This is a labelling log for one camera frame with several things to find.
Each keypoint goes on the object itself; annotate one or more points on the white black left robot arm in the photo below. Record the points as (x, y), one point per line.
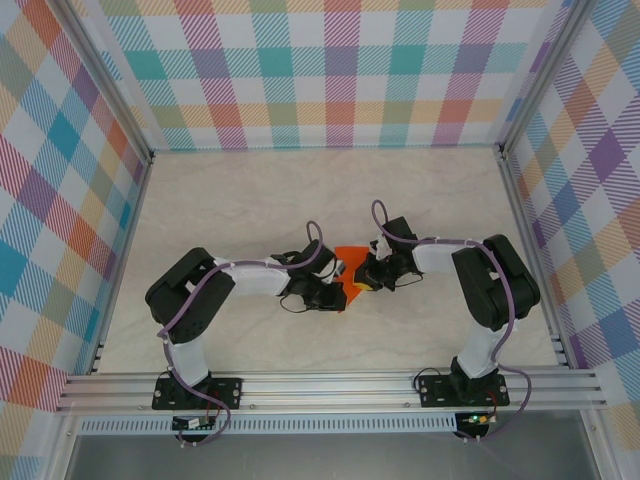
(260, 280)

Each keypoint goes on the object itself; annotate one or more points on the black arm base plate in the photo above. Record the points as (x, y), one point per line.
(227, 392)
(435, 392)

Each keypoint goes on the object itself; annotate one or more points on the orange paper sheet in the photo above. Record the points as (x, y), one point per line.
(350, 256)

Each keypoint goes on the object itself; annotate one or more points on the aluminium frame post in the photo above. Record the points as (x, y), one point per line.
(107, 80)
(545, 75)

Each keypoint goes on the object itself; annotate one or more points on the aluminium mounting rail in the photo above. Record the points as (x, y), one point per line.
(325, 390)

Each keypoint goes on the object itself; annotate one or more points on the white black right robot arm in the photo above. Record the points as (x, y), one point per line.
(435, 257)

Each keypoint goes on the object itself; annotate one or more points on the black controller board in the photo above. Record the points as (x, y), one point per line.
(477, 420)
(192, 424)

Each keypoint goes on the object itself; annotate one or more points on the aluminium side rail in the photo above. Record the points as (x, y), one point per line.
(122, 260)
(532, 260)

